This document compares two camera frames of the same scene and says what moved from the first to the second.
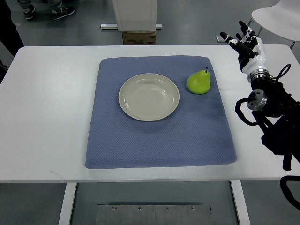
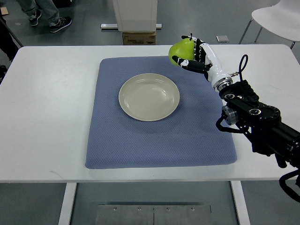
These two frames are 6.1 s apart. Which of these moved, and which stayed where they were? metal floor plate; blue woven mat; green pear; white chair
Moved: green pear
Stayed: blue woven mat; metal floor plate; white chair
